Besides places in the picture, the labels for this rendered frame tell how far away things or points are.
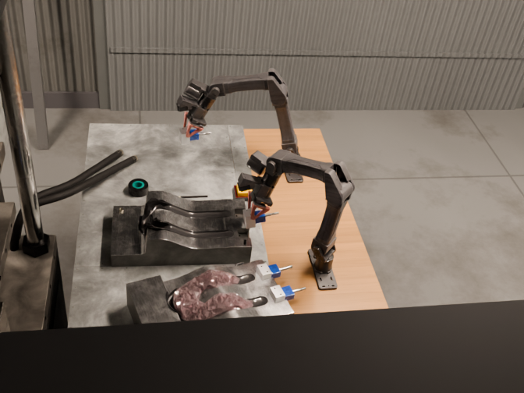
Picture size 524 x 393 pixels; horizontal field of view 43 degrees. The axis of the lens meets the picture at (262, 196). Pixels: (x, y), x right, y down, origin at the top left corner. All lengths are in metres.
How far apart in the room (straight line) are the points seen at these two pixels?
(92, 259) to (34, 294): 0.23
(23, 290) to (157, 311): 0.51
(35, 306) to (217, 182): 0.91
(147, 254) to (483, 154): 2.97
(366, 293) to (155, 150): 1.13
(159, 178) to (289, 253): 0.65
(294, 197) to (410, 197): 1.56
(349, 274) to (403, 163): 2.07
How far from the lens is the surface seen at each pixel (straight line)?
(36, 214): 2.41
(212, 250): 2.39
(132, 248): 2.41
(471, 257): 3.96
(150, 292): 2.20
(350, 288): 2.45
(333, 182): 2.17
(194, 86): 2.70
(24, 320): 2.34
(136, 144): 2.97
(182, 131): 2.80
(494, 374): 0.21
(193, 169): 2.84
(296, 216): 2.68
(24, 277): 2.46
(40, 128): 4.24
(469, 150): 4.79
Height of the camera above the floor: 2.58
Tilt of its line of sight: 41 degrees down
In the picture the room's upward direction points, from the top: 8 degrees clockwise
